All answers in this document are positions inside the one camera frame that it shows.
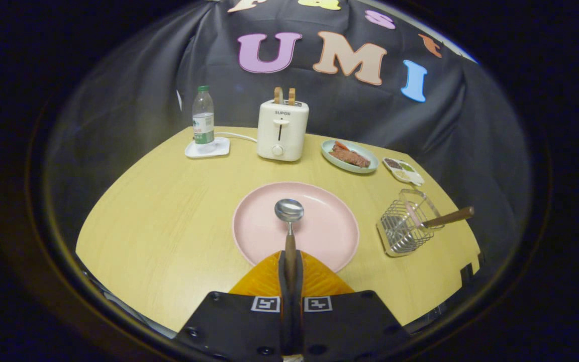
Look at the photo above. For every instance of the black backdrop cloth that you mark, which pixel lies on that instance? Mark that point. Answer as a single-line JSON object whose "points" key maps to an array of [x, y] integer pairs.
{"points": [[118, 100]]}

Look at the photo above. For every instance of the pale green plate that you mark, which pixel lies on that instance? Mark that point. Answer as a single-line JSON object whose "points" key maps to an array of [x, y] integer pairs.
{"points": [[332, 160]]}

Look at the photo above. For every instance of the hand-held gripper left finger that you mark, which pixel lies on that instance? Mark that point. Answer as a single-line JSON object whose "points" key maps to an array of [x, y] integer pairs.
{"points": [[282, 301]]}

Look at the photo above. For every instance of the clear plastic water bottle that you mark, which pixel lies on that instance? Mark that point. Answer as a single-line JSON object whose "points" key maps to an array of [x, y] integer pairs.
{"points": [[203, 118]]}

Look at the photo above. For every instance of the pink plate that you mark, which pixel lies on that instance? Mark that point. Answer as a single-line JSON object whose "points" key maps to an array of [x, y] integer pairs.
{"points": [[259, 226]]}

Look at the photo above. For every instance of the white toaster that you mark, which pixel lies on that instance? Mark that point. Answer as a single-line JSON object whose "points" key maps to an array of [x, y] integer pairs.
{"points": [[283, 133]]}

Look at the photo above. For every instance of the white square coaster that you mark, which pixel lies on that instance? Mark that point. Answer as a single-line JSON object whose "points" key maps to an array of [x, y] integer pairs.
{"points": [[219, 149]]}

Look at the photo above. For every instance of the toast bread slice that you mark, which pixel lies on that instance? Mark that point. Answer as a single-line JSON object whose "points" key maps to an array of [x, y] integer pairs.
{"points": [[278, 95], [292, 96]]}

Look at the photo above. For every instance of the white divided condiment dish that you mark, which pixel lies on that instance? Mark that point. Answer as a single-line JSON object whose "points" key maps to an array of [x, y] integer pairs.
{"points": [[402, 172]]}

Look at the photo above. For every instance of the cooked meat with vegetables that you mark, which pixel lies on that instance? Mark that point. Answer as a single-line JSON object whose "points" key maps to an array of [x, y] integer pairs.
{"points": [[350, 157]]}

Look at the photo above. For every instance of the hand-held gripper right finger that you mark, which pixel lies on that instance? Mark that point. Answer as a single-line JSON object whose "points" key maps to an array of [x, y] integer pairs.
{"points": [[298, 301]]}

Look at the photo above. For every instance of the black table clamp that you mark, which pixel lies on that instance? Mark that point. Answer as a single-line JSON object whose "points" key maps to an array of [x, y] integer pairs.
{"points": [[467, 274], [480, 259]]}

